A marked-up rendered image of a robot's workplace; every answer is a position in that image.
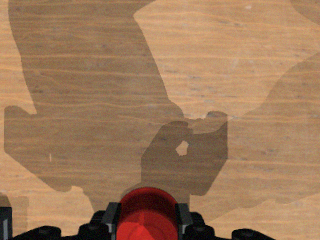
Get red plug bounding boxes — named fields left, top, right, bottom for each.
left=116, top=187, right=178, bottom=240

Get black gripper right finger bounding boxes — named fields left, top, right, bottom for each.
left=175, top=203, right=276, bottom=240

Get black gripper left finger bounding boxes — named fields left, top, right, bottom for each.
left=7, top=202, right=121, bottom=240

